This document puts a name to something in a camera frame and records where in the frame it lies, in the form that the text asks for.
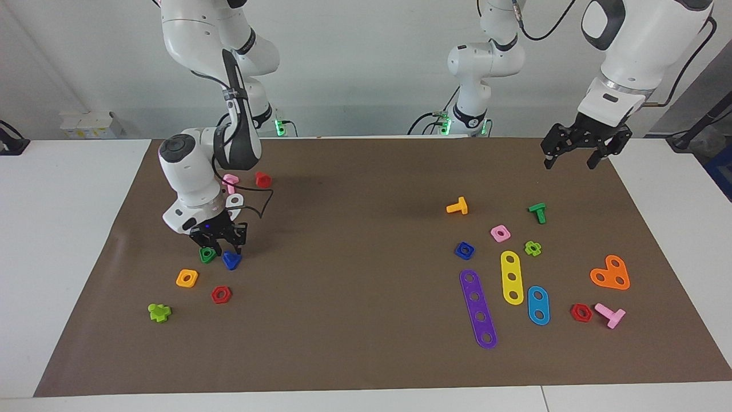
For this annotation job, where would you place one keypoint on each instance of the blue two-hole strip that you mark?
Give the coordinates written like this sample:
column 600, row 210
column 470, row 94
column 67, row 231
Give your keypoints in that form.
column 538, row 305

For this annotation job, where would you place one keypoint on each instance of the yellow three-hole strip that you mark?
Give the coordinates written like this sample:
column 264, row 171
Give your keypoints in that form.
column 512, row 277

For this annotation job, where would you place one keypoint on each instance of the black stand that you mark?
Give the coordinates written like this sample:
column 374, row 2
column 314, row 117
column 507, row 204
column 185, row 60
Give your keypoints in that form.
column 700, row 123

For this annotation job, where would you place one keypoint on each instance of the lime green flower nut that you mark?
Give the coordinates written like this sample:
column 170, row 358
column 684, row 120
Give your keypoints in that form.
column 533, row 248

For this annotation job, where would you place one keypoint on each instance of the orange square plastic nut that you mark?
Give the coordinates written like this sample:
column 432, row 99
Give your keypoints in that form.
column 187, row 278

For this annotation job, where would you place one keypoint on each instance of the dark green plastic screw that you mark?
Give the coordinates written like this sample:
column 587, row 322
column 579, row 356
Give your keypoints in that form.
column 538, row 212

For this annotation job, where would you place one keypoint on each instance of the blue square plastic nut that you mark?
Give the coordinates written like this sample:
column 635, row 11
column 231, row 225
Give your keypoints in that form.
column 464, row 250

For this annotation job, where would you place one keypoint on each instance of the blue triangular-head plastic screw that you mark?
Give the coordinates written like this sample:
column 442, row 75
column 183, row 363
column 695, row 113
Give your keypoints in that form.
column 231, row 261

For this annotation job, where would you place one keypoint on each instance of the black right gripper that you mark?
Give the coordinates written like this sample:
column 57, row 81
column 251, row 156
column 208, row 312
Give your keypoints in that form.
column 220, row 229

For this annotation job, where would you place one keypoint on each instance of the purple four-hole strip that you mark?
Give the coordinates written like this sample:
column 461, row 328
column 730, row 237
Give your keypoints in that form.
column 478, row 309

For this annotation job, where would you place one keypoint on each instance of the white curved perforated strip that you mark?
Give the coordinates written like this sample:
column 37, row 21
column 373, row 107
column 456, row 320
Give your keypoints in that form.
column 235, row 201

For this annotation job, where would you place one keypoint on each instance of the brown table mat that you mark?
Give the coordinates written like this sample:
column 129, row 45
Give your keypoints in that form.
column 343, row 332

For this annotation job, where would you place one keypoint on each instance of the red hexagonal plastic nut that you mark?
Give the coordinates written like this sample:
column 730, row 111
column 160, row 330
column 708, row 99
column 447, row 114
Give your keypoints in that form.
column 581, row 312
column 221, row 294

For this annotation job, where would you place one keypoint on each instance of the lime green plastic screw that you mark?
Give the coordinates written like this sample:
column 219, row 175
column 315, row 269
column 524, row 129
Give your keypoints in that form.
column 159, row 312

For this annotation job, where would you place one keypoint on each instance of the blue box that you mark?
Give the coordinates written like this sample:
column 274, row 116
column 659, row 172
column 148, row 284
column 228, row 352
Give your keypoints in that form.
column 721, row 171

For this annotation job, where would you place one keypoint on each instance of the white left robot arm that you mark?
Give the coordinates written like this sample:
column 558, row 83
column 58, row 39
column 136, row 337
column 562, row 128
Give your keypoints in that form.
column 640, row 46

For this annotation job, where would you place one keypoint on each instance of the orange heart-shaped plate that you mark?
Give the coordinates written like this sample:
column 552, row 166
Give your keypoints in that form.
column 612, row 274

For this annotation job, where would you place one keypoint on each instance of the green triangular plastic nut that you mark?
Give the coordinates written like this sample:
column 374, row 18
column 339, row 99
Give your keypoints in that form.
column 206, row 255

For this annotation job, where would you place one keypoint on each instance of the black clamp mount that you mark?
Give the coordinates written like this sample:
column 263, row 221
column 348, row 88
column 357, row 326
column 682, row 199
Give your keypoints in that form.
column 11, row 143

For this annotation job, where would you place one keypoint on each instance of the pink square plastic nut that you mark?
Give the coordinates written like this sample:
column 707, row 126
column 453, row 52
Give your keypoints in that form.
column 500, row 233

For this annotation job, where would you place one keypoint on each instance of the red plastic screw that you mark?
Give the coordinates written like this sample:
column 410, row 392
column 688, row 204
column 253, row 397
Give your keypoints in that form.
column 263, row 180

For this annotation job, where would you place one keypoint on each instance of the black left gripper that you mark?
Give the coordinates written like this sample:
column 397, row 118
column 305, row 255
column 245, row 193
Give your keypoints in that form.
column 589, row 134

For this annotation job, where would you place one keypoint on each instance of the white box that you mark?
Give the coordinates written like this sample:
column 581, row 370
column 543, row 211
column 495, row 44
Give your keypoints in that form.
column 91, row 125

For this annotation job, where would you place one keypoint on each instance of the orange plastic screw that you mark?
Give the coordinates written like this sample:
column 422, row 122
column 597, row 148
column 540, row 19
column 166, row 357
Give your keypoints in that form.
column 457, row 206

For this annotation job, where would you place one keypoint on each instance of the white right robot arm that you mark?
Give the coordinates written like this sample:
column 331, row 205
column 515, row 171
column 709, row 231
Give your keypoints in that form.
column 189, row 171

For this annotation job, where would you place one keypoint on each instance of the pink plastic screw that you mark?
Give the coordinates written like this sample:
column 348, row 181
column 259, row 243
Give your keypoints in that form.
column 610, row 315
column 231, row 182

